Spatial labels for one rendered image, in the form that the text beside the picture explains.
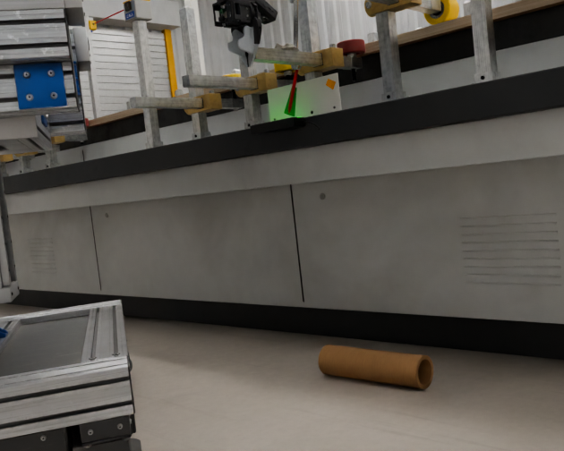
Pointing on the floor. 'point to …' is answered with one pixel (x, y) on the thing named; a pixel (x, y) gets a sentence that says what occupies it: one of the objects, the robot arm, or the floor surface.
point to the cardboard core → (377, 366)
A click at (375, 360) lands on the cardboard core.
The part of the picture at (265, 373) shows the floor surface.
